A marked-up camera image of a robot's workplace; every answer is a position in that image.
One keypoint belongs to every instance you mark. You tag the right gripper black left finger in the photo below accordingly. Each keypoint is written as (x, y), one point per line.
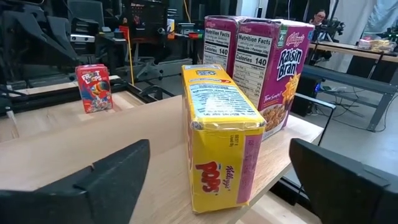
(77, 202)

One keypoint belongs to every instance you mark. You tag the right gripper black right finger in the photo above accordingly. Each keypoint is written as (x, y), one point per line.
(348, 199)

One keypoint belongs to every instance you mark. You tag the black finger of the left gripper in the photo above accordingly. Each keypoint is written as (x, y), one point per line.
(49, 34)

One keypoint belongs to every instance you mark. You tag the yellow Pops cereal box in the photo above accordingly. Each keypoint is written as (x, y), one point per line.
(217, 155)

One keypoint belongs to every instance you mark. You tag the purple Raisin Bran cereal box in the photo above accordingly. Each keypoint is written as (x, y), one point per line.
(217, 40)
(280, 71)

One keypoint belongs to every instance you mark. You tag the red Froot Loops cereal box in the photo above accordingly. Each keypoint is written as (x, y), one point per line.
(93, 90)

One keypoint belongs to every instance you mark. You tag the black computer tower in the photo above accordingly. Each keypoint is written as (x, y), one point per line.
(306, 93)

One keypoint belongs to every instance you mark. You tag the wooden table with grey legs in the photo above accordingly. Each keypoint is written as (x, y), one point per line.
(351, 79)

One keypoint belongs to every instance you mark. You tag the clear plastic bag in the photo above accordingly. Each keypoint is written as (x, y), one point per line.
(377, 45)

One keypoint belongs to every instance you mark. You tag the black device on tripod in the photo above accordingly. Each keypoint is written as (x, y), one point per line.
(331, 28)

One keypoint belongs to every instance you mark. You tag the grey curtain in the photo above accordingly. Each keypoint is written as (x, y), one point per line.
(357, 15)

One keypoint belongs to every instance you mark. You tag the person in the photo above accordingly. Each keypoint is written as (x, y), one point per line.
(318, 17)

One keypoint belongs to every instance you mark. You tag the black aluminium table frame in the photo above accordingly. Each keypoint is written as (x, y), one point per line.
(46, 101)

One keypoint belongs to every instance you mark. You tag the wooden shelf with black frame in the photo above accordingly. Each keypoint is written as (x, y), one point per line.
(140, 130)

